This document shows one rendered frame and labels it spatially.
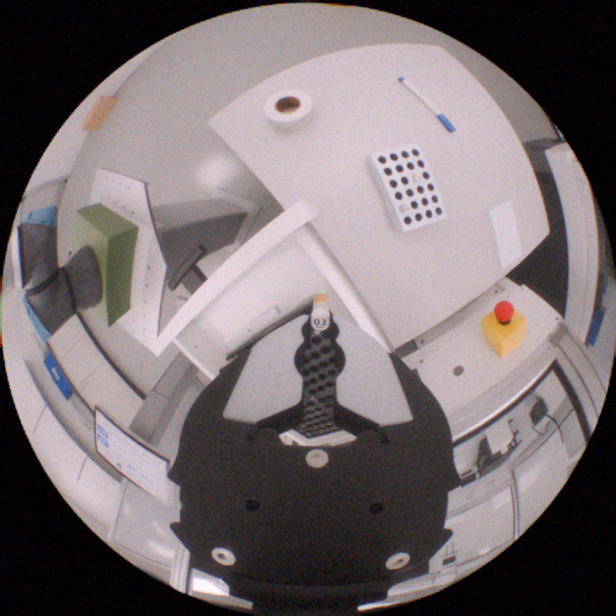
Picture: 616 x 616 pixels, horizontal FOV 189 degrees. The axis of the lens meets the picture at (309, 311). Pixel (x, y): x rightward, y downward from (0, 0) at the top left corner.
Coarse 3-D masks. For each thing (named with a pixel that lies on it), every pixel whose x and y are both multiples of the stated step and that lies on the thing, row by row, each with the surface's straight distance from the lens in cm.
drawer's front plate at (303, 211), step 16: (304, 208) 17; (272, 224) 17; (288, 224) 17; (256, 240) 18; (272, 240) 17; (240, 256) 18; (256, 256) 18; (224, 272) 20; (240, 272) 19; (208, 288) 21; (192, 304) 23; (176, 320) 26; (160, 336) 30; (160, 352) 33
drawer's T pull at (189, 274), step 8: (200, 248) 22; (192, 256) 23; (200, 256) 23; (184, 264) 24; (192, 264) 23; (176, 272) 25; (184, 272) 24; (192, 272) 24; (200, 272) 24; (176, 280) 25; (184, 280) 25; (192, 280) 24; (200, 280) 23; (192, 288) 24
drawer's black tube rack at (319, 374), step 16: (288, 320) 26; (256, 336) 30; (320, 336) 24; (240, 352) 32; (320, 352) 25; (304, 368) 27; (320, 368) 27; (304, 384) 30; (320, 384) 29; (304, 400) 32; (320, 400) 32; (304, 416) 36; (320, 416) 36; (304, 432) 42
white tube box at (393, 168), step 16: (416, 144) 34; (368, 160) 33; (384, 160) 33; (400, 160) 32; (416, 160) 33; (384, 176) 31; (400, 176) 32; (432, 176) 34; (384, 192) 33; (400, 192) 32; (416, 192) 32; (432, 192) 34; (416, 208) 33; (432, 208) 34; (400, 224) 32; (416, 224) 32
